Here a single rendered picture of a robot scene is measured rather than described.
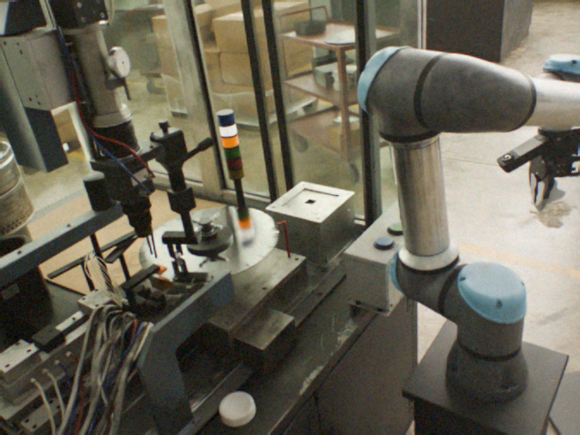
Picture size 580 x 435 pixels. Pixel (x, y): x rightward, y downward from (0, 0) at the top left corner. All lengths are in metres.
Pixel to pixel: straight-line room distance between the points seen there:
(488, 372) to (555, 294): 1.59
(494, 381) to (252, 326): 0.50
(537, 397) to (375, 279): 0.39
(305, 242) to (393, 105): 0.66
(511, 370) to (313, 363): 0.39
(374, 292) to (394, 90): 0.57
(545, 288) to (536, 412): 1.59
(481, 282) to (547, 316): 1.52
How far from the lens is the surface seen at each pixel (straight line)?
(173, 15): 1.75
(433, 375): 1.18
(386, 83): 0.87
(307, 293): 1.37
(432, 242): 1.04
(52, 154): 1.13
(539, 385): 1.20
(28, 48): 1.00
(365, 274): 1.27
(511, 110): 0.85
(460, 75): 0.82
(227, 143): 1.47
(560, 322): 2.54
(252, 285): 1.28
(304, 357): 1.22
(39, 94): 1.03
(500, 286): 1.04
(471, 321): 1.05
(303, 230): 1.43
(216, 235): 1.26
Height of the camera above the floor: 1.60
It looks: 28 degrees down
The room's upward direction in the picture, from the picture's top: 8 degrees counter-clockwise
